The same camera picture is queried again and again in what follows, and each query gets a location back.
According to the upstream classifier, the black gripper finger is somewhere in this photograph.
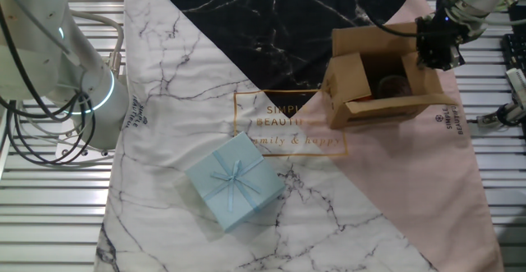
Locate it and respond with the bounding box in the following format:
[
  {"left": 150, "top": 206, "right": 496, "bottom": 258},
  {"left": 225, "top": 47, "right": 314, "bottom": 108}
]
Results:
[
  {"left": 417, "top": 49, "right": 437, "bottom": 71},
  {"left": 446, "top": 44, "right": 466, "bottom": 72}
]

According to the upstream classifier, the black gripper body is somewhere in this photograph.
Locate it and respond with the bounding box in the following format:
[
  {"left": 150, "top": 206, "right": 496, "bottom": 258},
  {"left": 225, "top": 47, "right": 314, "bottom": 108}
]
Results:
[{"left": 414, "top": 0, "right": 465, "bottom": 70}]

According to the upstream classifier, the brown cardboard box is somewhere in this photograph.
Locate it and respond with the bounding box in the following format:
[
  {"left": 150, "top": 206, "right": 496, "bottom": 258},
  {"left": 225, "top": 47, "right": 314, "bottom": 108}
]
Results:
[{"left": 320, "top": 21, "right": 457, "bottom": 130}]

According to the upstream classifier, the light blue gift box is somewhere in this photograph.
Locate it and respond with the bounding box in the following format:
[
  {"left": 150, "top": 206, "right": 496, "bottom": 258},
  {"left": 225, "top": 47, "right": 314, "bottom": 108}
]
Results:
[{"left": 184, "top": 131, "right": 287, "bottom": 233}]

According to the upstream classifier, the black keyboard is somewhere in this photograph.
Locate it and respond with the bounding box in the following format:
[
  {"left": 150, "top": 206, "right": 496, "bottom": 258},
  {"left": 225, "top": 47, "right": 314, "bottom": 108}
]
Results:
[{"left": 500, "top": 4, "right": 526, "bottom": 74}]

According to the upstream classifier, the marble pattern tablecloth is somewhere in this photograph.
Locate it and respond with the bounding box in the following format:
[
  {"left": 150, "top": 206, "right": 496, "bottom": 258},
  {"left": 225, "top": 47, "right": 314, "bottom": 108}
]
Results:
[{"left": 93, "top": 0, "right": 505, "bottom": 272}]

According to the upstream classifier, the small silver camera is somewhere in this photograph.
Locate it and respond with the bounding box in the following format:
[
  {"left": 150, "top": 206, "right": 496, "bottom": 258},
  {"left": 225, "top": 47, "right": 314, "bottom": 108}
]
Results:
[{"left": 505, "top": 67, "right": 526, "bottom": 108}]

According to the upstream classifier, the silver cable connector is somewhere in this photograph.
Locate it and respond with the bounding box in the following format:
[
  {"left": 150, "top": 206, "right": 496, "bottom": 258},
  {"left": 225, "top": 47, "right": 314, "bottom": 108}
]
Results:
[{"left": 476, "top": 102, "right": 526, "bottom": 127}]

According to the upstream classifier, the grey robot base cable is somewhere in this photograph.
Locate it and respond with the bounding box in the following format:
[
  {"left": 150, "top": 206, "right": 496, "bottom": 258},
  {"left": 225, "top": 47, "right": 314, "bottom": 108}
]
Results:
[{"left": 69, "top": 11, "right": 125, "bottom": 78}]

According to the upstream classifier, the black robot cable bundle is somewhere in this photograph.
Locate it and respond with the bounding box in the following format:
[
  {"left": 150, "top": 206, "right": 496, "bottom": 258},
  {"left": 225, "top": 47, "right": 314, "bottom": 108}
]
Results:
[{"left": 0, "top": 0, "right": 98, "bottom": 167}]

